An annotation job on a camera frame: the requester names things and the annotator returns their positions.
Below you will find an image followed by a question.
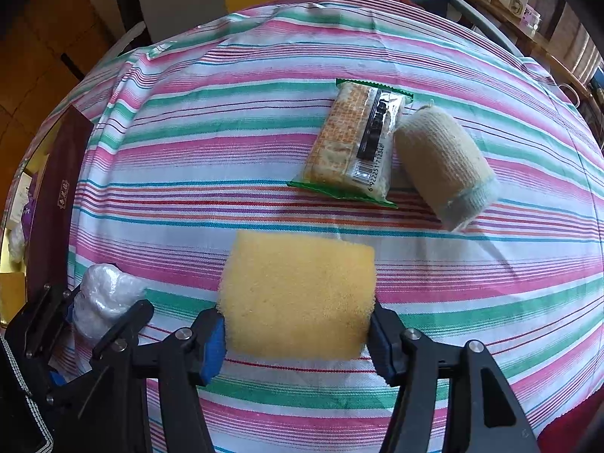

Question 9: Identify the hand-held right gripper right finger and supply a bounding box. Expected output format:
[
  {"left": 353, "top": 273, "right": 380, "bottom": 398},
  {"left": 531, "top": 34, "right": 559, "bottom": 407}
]
[{"left": 368, "top": 298, "right": 541, "bottom": 453}]

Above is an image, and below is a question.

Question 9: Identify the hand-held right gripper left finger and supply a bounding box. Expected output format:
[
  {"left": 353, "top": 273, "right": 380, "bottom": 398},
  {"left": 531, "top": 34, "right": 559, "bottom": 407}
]
[{"left": 89, "top": 308, "right": 228, "bottom": 453}]

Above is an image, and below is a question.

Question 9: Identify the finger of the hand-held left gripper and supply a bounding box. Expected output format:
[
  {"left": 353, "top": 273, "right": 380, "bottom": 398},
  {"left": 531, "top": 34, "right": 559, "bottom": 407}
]
[
  {"left": 4, "top": 283, "right": 79, "bottom": 364},
  {"left": 45, "top": 299, "right": 156, "bottom": 404}
]

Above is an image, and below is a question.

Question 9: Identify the white plastic wad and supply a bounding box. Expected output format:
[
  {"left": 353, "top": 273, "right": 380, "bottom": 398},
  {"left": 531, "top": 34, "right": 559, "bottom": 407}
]
[
  {"left": 71, "top": 263, "right": 148, "bottom": 341},
  {"left": 7, "top": 224, "right": 28, "bottom": 265}
]

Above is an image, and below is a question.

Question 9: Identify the yellow sponge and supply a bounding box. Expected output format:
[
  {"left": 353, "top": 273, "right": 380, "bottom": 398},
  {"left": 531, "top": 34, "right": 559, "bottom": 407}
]
[{"left": 217, "top": 229, "right": 378, "bottom": 358}]

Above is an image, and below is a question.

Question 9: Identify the gold and maroon box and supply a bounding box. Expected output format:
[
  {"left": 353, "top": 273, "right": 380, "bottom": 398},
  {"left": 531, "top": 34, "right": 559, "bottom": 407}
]
[{"left": 0, "top": 106, "right": 95, "bottom": 328}]

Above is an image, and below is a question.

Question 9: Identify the beige bandage roll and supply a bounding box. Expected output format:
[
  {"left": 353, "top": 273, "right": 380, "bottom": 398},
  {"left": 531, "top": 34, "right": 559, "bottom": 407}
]
[{"left": 393, "top": 100, "right": 501, "bottom": 233}]

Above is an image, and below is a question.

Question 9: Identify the cream carton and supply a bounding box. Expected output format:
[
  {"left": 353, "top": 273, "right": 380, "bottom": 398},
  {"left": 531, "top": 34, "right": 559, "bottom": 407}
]
[{"left": 7, "top": 172, "right": 36, "bottom": 227}]

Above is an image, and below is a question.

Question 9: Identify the striped cloth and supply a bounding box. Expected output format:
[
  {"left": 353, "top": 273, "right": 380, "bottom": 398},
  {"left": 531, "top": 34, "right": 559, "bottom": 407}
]
[{"left": 28, "top": 0, "right": 604, "bottom": 453}]

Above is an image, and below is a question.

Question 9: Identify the green cracker packet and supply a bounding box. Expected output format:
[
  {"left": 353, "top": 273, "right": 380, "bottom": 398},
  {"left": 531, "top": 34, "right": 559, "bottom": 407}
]
[{"left": 287, "top": 78, "right": 415, "bottom": 209}]

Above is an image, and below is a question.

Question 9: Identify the wooden cabinet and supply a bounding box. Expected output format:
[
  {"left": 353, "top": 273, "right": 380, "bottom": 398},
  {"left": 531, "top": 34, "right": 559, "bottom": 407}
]
[{"left": 0, "top": 0, "right": 137, "bottom": 152}]

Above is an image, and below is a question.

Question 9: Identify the grey yellow blue chair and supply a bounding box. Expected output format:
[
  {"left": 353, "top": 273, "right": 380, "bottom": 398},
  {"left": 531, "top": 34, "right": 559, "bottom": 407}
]
[{"left": 132, "top": 0, "right": 524, "bottom": 57}]

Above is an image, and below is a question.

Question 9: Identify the wooden desk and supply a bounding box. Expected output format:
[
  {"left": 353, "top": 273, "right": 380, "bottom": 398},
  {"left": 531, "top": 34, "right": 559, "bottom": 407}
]
[{"left": 458, "top": 0, "right": 604, "bottom": 105}]

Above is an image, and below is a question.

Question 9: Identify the floral curtain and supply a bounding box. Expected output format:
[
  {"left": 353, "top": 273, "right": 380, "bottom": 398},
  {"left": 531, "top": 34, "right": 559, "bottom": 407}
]
[{"left": 542, "top": 0, "right": 604, "bottom": 83}]

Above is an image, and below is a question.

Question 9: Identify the small pink white package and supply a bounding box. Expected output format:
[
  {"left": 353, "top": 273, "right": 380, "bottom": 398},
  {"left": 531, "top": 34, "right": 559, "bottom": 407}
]
[{"left": 521, "top": 5, "right": 543, "bottom": 34}]

